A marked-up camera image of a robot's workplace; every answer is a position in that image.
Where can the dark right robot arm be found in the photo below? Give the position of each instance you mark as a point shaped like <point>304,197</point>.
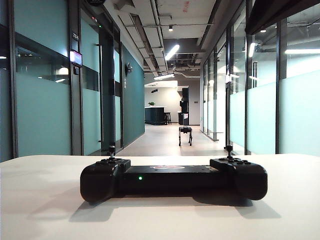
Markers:
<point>280,12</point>

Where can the long linear ceiling light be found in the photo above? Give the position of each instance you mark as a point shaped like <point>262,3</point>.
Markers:
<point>172,52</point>

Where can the black door access reader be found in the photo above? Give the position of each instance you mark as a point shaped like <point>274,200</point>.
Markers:
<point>76,70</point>

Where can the green potted plant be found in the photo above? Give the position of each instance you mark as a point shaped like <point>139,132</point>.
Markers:
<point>151,103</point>

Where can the black remote control with joysticks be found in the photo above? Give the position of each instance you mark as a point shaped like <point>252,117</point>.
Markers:
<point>175,180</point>

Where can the black room number plate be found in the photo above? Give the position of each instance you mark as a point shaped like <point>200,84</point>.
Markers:
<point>75,37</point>

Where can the small ceiling spot light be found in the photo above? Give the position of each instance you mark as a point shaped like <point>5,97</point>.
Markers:
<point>170,28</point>

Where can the dark counter with white top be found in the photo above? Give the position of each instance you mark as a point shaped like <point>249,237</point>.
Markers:
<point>153,116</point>

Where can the hanging pendant lamp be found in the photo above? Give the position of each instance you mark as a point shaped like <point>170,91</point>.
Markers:
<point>263,31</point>

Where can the tall black cabinet machine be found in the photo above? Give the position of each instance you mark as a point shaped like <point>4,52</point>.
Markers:
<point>185,110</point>

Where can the black quadruped robot dog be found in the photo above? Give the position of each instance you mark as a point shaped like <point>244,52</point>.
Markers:
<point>185,130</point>

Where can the dark wooden bar stool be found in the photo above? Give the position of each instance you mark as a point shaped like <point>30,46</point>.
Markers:
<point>167,118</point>

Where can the lit door display panel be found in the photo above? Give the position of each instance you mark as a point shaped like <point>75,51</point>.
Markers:
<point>76,58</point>

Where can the short linear ceiling light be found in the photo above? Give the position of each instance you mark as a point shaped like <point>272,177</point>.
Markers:
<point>163,76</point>

